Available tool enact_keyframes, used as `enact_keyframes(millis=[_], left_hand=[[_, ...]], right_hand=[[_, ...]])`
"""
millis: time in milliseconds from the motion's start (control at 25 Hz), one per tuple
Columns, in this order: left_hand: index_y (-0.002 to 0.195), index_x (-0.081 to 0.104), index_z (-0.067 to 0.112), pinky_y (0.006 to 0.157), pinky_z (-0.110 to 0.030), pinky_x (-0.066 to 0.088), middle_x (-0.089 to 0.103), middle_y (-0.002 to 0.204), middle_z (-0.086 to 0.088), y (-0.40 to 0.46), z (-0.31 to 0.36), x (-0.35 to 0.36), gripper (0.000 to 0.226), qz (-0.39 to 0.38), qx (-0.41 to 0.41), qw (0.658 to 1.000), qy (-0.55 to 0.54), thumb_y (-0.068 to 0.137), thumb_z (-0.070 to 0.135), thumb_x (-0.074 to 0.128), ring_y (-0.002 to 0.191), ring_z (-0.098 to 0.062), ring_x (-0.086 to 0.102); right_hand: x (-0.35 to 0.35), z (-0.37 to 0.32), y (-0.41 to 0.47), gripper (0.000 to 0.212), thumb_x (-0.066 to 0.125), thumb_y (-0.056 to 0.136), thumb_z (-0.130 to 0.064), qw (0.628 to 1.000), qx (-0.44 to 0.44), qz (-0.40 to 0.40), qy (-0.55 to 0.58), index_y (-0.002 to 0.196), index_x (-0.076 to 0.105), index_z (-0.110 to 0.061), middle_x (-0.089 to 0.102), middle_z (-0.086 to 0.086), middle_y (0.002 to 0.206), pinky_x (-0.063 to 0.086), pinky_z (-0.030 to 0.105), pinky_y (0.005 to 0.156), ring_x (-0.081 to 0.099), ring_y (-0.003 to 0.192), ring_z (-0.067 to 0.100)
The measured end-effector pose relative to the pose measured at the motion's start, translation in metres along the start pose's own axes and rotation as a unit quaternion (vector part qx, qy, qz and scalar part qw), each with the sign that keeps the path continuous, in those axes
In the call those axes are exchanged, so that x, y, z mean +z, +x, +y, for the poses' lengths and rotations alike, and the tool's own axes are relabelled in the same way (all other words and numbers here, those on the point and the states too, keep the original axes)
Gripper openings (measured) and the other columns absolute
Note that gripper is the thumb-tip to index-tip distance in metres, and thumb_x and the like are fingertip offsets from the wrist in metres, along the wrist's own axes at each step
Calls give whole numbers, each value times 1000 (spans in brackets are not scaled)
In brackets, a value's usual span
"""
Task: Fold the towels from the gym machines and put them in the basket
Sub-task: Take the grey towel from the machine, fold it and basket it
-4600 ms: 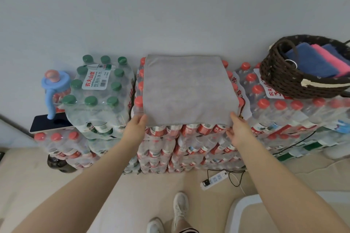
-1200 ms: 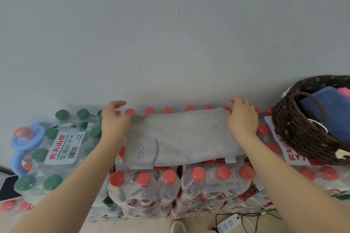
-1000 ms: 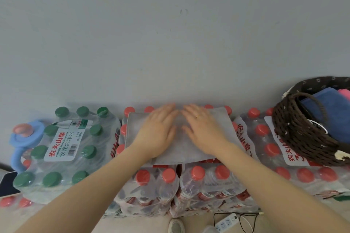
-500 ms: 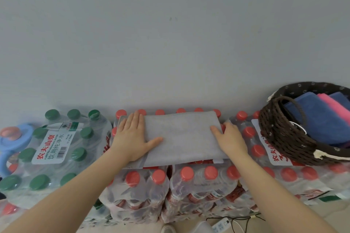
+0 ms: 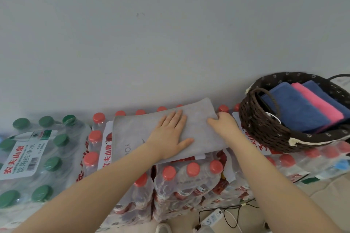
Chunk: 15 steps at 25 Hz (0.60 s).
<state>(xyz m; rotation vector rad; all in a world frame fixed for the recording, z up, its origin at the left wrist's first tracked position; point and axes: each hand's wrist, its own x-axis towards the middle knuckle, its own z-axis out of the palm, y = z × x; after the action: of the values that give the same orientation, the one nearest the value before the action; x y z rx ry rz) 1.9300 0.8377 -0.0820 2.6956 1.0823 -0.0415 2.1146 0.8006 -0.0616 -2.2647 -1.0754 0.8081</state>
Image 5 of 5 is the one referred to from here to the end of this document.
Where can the person's left hand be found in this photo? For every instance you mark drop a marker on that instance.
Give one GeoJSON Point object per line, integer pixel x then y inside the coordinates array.
{"type": "Point", "coordinates": [168, 137]}

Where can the person's right hand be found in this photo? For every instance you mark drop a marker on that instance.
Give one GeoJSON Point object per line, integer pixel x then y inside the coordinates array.
{"type": "Point", "coordinates": [225, 126]}

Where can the brown wicker basket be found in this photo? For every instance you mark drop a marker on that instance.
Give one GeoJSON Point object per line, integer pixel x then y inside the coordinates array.
{"type": "Point", "coordinates": [257, 129]}

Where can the grey towel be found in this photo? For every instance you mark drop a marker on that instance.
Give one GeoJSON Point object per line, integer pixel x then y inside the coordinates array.
{"type": "Point", "coordinates": [131, 134]}

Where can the blue towel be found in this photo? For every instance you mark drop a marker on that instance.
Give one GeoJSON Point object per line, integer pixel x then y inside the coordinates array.
{"type": "Point", "coordinates": [295, 107]}
{"type": "Point", "coordinates": [328, 96]}

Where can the pink towel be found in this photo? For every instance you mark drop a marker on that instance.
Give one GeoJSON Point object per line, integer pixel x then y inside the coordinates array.
{"type": "Point", "coordinates": [320, 104]}

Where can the person's right forearm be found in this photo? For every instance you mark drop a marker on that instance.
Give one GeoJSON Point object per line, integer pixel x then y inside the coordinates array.
{"type": "Point", "coordinates": [287, 186]}

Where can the person's left forearm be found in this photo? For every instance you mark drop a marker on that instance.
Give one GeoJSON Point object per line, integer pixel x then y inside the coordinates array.
{"type": "Point", "coordinates": [82, 189]}

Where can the person's left shoe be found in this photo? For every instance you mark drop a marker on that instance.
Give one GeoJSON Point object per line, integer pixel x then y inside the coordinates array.
{"type": "Point", "coordinates": [163, 228]}

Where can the stack of bottled water packs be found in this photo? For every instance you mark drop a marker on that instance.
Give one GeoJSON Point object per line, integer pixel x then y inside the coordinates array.
{"type": "Point", "coordinates": [177, 186]}

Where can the white zip tie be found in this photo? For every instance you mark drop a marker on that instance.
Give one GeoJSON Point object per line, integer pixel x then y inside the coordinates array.
{"type": "Point", "coordinates": [276, 116]}

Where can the white power strip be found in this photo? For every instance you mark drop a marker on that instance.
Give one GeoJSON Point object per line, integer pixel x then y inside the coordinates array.
{"type": "Point", "coordinates": [212, 217]}

